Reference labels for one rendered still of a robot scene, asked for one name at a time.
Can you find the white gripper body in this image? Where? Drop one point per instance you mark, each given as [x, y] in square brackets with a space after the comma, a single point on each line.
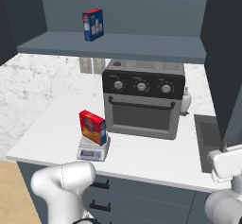
[228, 161]

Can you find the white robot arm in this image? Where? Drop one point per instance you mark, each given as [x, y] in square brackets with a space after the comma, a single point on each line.
[64, 183]

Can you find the dark grey cabinet door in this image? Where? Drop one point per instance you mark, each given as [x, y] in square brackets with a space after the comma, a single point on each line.
[223, 60]
[15, 23]

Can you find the white digital scale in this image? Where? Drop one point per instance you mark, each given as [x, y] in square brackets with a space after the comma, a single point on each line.
[91, 152]

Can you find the red food box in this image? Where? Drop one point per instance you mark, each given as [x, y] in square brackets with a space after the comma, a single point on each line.
[92, 127]

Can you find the blue food box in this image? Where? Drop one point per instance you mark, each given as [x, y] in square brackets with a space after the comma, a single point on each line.
[93, 25]

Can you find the dark grey sink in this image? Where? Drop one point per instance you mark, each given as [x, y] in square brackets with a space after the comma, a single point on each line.
[206, 139]

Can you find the white soap dispenser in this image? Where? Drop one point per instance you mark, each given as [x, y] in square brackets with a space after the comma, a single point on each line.
[186, 101]

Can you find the grey drawer front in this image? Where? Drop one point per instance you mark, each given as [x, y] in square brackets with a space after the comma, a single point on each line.
[141, 212]
[148, 188]

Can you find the silver toaster oven knob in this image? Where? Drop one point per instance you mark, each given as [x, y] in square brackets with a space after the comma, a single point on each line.
[166, 88]
[141, 86]
[118, 84]

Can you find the toaster oven glass door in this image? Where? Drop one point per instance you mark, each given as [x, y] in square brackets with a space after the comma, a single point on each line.
[141, 119]

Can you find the grey toaster oven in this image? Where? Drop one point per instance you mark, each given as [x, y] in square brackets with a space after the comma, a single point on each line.
[143, 76]

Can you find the grey wall cabinet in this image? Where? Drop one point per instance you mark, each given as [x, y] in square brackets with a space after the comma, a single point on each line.
[132, 46]

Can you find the beige wall outlet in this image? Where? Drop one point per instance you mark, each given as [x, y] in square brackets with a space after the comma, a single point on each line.
[99, 65]
[85, 65]

